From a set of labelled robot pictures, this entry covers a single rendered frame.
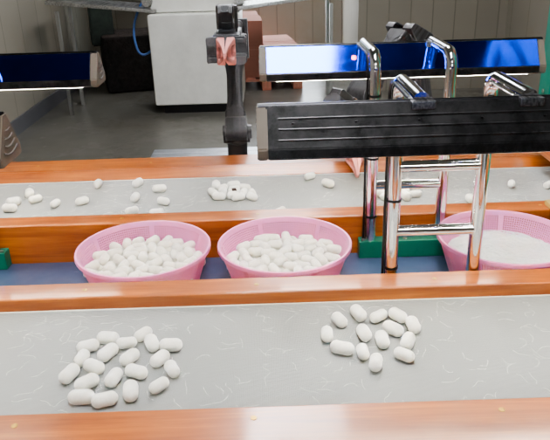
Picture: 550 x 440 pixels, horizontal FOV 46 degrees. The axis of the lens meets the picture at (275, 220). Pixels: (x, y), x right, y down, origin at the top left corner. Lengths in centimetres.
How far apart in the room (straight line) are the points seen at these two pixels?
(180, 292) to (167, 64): 455
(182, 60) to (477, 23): 272
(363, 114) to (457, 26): 556
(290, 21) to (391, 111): 676
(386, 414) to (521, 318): 37
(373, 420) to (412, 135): 38
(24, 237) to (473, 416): 103
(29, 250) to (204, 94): 420
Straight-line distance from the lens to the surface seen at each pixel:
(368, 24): 628
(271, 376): 97
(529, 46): 156
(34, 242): 153
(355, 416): 86
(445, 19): 642
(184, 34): 556
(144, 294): 115
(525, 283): 121
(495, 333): 110
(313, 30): 769
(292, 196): 161
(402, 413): 87
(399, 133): 92
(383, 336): 102
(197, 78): 560
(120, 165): 185
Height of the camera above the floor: 132
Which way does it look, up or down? 23 degrees down
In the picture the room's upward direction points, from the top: 2 degrees counter-clockwise
